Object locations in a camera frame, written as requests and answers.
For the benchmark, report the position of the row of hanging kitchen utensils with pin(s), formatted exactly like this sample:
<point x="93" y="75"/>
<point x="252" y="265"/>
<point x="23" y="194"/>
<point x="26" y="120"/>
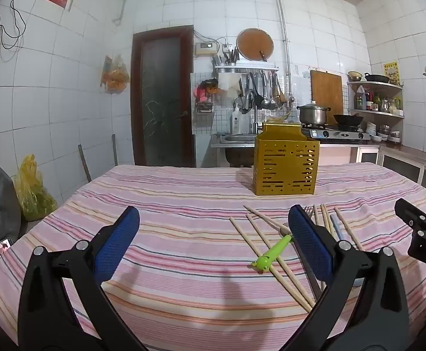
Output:
<point x="262" y="91"/>

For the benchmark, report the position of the metal sink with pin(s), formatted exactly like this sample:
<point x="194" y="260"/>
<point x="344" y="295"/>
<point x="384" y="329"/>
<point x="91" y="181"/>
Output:
<point x="234" y="144"/>

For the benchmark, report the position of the yellow wall poster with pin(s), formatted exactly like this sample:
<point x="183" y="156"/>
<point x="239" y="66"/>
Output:
<point x="391" y="73"/>

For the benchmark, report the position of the metal bowl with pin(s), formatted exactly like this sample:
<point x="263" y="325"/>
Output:
<point x="354" y="76"/>

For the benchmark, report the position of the kitchen counter cabinet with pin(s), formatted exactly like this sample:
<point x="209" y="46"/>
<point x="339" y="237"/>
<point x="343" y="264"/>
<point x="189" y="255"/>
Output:
<point x="399" y="161"/>

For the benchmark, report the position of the black wok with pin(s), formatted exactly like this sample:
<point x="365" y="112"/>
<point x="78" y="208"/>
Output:
<point x="348" y="119"/>

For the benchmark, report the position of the large plastic bottle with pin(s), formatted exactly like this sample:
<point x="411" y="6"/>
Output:
<point x="360" y="98"/>

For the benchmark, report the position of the pink striped tablecloth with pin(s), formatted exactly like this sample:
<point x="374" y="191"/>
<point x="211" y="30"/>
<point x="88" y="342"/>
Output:
<point x="180" y="204"/>

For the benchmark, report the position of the dark wooden door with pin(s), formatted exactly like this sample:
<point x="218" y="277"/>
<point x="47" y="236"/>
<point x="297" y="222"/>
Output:
<point x="161" y="98"/>

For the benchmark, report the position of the metal wall rack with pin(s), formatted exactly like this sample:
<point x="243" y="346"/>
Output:
<point x="245" y="68"/>

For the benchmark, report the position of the steel cooking pot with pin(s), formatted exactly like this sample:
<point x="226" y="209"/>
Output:
<point x="312" y="114"/>

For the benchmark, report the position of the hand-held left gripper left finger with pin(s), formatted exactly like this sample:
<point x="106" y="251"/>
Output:
<point x="121" y="241"/>

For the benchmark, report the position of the wooden stick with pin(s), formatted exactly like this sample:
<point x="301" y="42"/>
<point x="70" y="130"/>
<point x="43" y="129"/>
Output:
<point x="84" y="164"/>
<point x="114" y="150"/>

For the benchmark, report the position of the orange hanging plastic bag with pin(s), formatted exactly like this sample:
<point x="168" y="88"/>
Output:
<point x="114" y="76"/>

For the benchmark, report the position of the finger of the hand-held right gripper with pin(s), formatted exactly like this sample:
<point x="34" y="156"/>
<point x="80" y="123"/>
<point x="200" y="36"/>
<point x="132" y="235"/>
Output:
<point x="412" y="214"/>

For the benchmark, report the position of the yellow perforated utensil holder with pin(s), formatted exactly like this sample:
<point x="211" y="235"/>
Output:
<point x="286" y="161"/>

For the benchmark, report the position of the round brown pot lid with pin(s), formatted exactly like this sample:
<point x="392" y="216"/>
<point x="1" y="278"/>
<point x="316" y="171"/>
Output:
<point x="253" y="44"/>

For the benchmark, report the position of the row of condiment bottles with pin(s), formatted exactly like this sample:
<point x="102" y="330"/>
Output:
<point x="385" y="104"/>

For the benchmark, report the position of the wooden cutting board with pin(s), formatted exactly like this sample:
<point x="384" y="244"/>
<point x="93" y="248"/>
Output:
<point x="326" y="91"/>

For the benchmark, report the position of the gas stove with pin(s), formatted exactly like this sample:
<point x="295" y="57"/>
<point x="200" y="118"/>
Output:
<point x="341" y="134"/>

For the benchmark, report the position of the white soap bottle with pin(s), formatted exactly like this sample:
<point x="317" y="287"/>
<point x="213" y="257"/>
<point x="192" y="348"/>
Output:
<point x="239" y="120"/>

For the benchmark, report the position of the yellow plastic bag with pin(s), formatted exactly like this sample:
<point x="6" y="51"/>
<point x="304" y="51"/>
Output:
<point x="33" y="193"/>

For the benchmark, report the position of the white corner shelf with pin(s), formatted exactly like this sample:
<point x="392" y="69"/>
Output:
<point x="375" y="85"/>

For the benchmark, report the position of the black pan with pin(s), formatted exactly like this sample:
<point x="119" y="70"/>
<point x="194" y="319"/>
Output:
<point x="377" y="78"/>

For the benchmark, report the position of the stack of small bowls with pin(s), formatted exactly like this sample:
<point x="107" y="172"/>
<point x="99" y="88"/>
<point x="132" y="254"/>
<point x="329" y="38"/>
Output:
<point x="371" y="128"/>

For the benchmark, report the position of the metal faucet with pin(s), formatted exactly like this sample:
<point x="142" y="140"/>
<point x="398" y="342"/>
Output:
<point x="255" y="117"/>

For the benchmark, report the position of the white wall control box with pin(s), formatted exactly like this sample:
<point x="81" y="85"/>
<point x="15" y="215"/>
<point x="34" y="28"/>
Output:
<point x="205" y="49"/>

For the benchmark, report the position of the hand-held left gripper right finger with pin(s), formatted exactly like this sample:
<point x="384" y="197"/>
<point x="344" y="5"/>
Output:
<point x="310" y="241"/>

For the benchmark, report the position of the metal fork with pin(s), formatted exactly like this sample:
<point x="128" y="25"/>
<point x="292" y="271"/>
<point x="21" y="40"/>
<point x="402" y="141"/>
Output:
<point x="309" y="214"/>

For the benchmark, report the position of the grey wall pipe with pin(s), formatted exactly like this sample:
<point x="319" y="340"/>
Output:
<point x="283" y="25"/>

